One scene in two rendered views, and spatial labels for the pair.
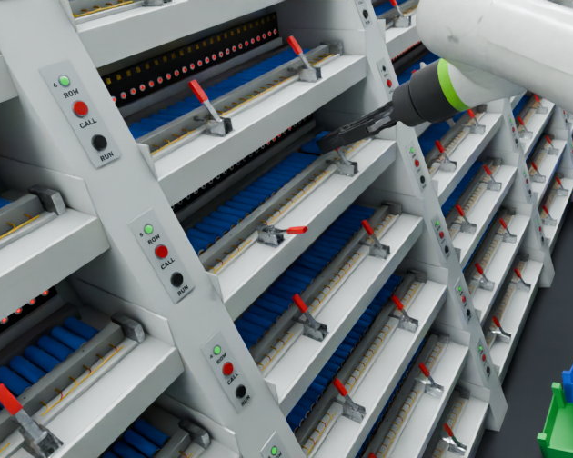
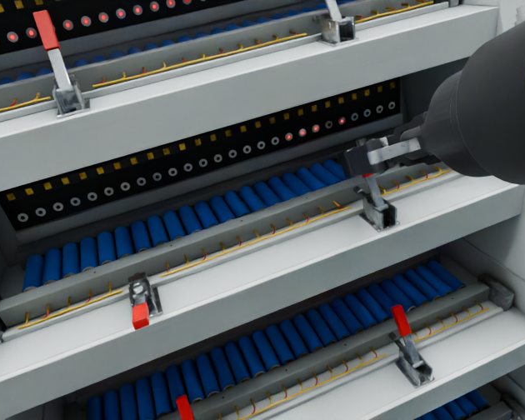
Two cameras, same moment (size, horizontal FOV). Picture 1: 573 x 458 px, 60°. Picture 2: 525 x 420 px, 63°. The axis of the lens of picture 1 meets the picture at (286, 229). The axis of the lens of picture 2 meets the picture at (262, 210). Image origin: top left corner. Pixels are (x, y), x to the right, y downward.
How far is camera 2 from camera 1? 0.61 m
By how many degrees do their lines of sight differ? 31
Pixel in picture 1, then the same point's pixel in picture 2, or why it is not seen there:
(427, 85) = (497, 75)
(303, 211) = (242, 268)
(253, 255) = (98, 321)
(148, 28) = not seen: outside the picture
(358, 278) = (346, 400)
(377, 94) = not seen: hidden behind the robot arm
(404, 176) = not seen: outside the picture
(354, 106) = not seen: hidden behind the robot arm
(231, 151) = (70, 144)
